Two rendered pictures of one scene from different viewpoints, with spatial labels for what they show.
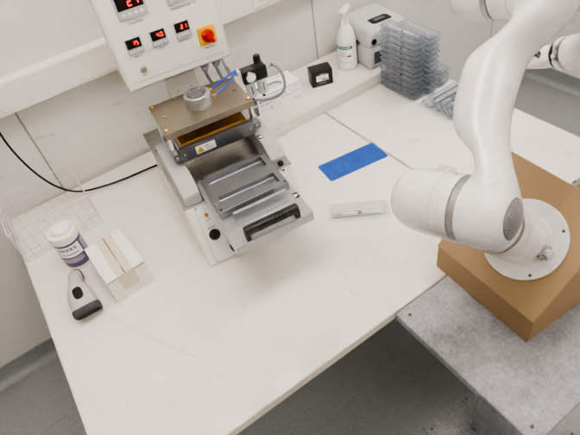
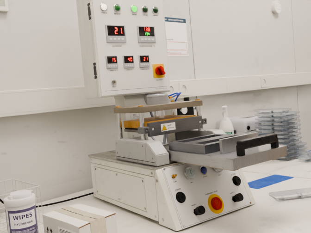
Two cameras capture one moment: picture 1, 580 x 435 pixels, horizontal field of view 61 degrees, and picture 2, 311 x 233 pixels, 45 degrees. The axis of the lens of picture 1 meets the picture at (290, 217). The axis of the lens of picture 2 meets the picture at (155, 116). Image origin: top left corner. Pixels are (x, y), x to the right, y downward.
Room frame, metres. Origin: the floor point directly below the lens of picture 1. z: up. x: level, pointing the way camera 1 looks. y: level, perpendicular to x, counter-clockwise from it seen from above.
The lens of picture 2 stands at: (-0.04, 0.58, 1.15)
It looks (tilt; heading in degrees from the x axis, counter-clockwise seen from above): 4 degrees down; 344
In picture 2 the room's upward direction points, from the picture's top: 5 degrees counter-clockwise
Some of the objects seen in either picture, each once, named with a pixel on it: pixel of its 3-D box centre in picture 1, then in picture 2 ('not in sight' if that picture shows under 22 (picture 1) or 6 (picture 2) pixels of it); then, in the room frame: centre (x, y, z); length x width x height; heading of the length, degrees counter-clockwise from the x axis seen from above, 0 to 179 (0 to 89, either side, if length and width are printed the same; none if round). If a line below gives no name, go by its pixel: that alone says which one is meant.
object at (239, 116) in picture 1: (205, 115); (161, 115); (1.28, 0.18, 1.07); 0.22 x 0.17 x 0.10; 109
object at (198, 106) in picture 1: (204, 104); (158, 110); (1.32, 0.18, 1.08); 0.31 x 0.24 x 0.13; 109
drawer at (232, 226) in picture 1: (251, 196); (221, 147); (0.99, 0.09, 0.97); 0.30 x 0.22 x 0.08; 19
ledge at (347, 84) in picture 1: (318, 85); not in sight; (1.82, -0.23, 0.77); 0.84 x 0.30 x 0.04; 116
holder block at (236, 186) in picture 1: (243, 183); (210, 142); (1.04, 0.11, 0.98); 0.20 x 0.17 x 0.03; 109
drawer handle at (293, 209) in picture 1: (272, 221); (258, 144); (0.86, 0.05, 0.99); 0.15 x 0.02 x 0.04; 109
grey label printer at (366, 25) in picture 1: (373, 34); (241, 131); (1.95, -0.50, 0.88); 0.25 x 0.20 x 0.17; 20
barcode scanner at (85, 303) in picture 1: (78, 289); not in sight; (0.95, 0.64, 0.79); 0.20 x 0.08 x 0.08; 26
